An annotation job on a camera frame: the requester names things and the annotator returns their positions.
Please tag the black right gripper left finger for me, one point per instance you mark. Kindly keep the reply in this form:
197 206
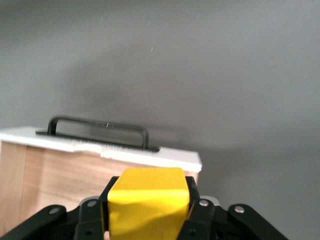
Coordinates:
87 220

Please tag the yellow block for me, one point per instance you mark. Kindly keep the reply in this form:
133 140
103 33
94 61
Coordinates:
147 200

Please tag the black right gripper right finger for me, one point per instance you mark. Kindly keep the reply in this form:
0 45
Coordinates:
207 220

